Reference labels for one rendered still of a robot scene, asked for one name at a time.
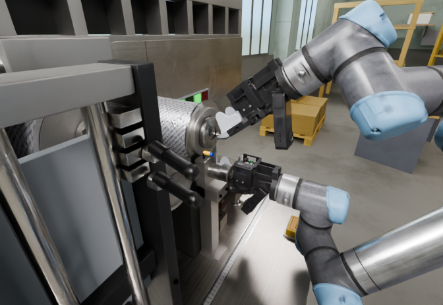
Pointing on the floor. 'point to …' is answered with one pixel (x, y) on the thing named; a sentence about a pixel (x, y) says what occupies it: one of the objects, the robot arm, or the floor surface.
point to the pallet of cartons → (302, 118)
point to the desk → (399, 147)
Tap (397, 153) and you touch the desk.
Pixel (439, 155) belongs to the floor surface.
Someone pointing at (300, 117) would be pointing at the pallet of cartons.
